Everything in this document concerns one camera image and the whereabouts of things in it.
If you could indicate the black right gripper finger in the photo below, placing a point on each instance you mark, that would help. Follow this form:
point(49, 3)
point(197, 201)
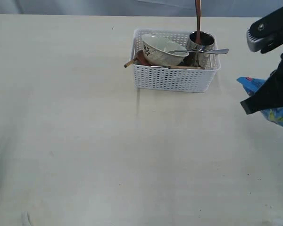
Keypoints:
point(263, 94)
point(266, 34)

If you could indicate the blue snack bag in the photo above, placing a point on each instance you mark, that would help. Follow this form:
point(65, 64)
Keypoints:
point(279, 117)

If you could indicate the stainless steel fork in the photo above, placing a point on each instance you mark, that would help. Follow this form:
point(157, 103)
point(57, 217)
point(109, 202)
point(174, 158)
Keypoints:
point(215, 52)

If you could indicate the brown wooden spoon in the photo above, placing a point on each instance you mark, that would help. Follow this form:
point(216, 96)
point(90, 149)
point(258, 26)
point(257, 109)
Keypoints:
point(198, 20)

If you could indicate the stainless steel cup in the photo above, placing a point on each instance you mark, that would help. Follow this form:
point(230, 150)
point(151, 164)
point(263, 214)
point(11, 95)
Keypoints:
point(198, 59)

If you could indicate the white floral ceramic bowl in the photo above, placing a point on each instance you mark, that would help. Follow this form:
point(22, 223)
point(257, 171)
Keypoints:
point(160, 51)

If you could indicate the white perforated plastic basket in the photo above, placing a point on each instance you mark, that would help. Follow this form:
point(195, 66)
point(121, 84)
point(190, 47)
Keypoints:
point(163, 78)

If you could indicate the brown wooden plate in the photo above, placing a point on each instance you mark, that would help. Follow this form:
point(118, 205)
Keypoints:
point(141, 58)

